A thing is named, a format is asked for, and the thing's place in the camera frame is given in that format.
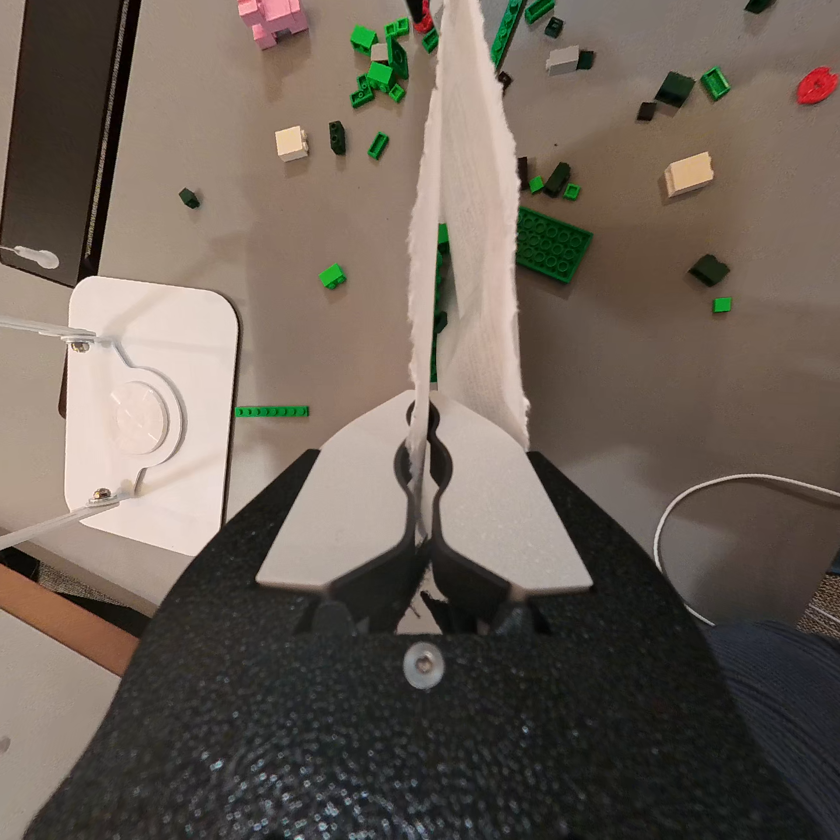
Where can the person's torso in ribbed sweater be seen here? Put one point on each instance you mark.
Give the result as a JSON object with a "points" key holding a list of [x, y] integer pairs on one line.
{"points": [[787, 722]]}

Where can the white table with wooden edge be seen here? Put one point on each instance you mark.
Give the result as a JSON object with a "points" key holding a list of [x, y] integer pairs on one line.
{"points": [[59, 623]]}

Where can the white square brick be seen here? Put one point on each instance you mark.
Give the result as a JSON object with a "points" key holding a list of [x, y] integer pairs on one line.
{"points": [[292, 144]]}

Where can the black rectangular panel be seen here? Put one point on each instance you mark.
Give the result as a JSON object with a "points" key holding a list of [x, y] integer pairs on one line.
{"points": [[59, 131]]}

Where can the dark green long brick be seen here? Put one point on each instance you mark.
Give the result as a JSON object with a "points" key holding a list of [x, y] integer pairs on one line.
{"points": [[557, 180]]}

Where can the large cream brick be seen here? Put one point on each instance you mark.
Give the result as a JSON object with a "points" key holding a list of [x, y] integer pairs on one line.
{"points": [[689, 174]]}

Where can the black square brick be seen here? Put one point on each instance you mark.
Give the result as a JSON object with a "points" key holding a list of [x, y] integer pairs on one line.
{"points": [[522, 172]]}

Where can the pink brick assembly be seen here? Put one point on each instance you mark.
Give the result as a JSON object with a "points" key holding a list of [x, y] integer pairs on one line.
{"points": [[272, 19]]}

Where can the grey desk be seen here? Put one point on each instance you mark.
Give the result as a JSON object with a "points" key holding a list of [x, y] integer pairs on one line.
{"points": [[262, 229]]}

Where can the narrow long green plate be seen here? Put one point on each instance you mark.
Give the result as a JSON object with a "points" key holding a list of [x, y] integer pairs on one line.
{"points": [[434, 358]]}

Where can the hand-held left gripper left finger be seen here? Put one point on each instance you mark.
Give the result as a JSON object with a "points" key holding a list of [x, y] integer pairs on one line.
{"points": [[341, 512]]}

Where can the dark green slope brick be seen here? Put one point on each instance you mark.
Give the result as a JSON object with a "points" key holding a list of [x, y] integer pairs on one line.
{"points": [[709, 270]]}

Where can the small black brick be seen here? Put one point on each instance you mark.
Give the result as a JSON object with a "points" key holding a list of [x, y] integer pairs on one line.
{"points": [[646, 111]]}

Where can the white paper bag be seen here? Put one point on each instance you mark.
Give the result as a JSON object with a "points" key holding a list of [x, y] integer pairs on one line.
{"points": [[479, 262]]}

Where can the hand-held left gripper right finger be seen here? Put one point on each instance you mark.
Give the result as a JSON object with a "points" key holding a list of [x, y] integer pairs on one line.
{"points": [[512, 518]]}

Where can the red round brick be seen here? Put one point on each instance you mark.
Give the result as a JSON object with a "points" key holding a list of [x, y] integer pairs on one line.
{"points": [[423, 25], [819, 86]]}

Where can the large green studded plate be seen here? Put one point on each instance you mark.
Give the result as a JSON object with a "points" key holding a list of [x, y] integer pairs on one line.
{"points": [[554, 246]]}

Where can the green two-stud brick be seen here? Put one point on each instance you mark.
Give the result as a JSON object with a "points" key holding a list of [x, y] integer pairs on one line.
{"points": [[333, 276]]}

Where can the dark green tall brick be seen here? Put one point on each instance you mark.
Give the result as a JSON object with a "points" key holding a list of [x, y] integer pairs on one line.
{"points": [[337, 138]]}

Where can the small dark green brick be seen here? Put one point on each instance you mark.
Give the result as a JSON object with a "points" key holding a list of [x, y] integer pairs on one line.
{"points": [[189, 198]]}

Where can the grey tall brick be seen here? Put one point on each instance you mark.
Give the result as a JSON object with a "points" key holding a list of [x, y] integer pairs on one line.
{"points": [[563, 60]]}

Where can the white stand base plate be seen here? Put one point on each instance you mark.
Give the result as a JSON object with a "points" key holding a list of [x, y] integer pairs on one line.
{"points": [[197, 354]]}

